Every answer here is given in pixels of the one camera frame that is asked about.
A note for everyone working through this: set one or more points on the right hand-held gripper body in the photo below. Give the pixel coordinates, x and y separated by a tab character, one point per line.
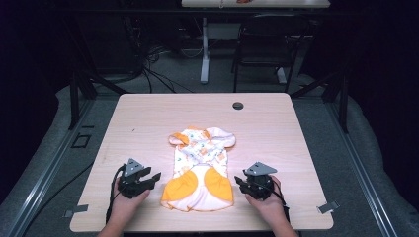
261	184

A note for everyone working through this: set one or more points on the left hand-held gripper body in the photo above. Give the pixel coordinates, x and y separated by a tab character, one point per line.
131	184

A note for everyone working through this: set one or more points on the orange and white baby romper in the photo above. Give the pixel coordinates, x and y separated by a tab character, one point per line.
199	158

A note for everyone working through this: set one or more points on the person's left hand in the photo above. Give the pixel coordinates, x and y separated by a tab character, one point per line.
125	207

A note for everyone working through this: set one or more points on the person's right hand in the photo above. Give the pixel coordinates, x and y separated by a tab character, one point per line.
271	207

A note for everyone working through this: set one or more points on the grey tape strip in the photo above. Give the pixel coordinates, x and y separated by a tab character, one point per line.
76	209
328	207

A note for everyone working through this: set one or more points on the black metal stand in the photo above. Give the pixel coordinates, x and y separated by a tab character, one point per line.
343	102
74	98

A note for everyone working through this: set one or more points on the white desk leg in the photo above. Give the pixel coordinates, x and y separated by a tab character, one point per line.
205	52

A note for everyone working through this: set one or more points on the black chair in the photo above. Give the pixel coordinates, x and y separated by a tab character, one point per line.
270	36

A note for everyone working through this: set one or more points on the white desk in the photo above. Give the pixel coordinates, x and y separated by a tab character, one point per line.
283	3

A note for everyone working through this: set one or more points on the aluminium floor rail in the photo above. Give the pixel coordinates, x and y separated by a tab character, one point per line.
360	168
49	168

